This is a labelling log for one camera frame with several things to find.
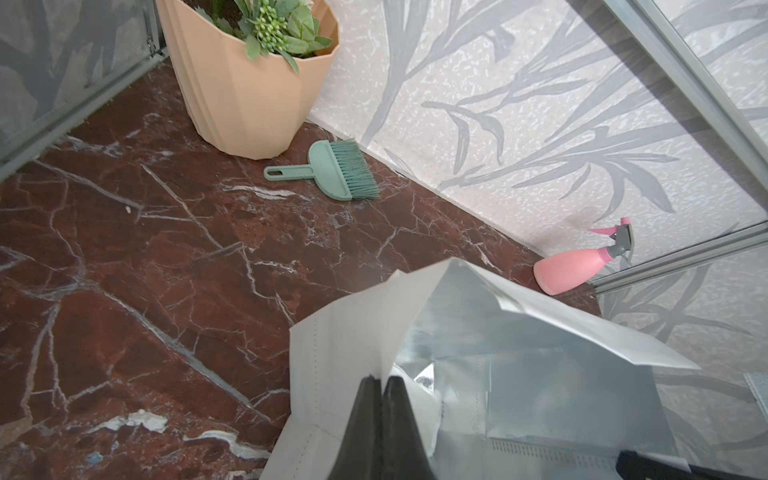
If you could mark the blue plastic basket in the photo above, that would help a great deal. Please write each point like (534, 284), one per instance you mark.
(758, 385)

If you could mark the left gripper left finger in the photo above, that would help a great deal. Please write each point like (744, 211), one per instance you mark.
(360, 453)

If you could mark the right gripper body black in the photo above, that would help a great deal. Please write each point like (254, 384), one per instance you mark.
(631, 465)

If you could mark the peach flower pot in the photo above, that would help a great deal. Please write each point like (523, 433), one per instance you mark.
(247, 108)

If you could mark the white insulated delivery bag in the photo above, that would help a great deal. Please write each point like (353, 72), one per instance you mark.
(504, 382)

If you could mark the green hand brush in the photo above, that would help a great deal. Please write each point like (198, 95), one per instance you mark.
(338, 168)

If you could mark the pink spray bottle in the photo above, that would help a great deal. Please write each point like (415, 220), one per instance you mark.
(565, 271)

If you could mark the green white artificial plant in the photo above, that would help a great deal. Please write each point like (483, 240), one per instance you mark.
(285, 28)

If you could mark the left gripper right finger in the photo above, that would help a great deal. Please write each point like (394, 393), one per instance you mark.
(404, 456)

